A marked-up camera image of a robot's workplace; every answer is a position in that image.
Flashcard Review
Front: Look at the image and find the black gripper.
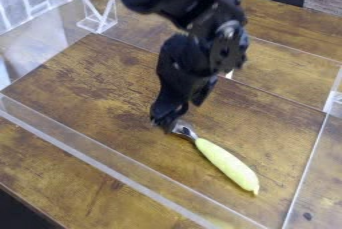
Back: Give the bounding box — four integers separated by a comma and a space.
148, 34, 219, 135

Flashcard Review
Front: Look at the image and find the green handled metal spoon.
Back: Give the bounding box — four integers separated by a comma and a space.
171, 120, 260, 195

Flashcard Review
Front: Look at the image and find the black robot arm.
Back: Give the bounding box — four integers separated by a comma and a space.
120, 0, 248, 131

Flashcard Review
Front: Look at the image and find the clear acrylic triangular bracket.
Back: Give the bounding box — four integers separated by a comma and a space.
76, 0, 117, 34

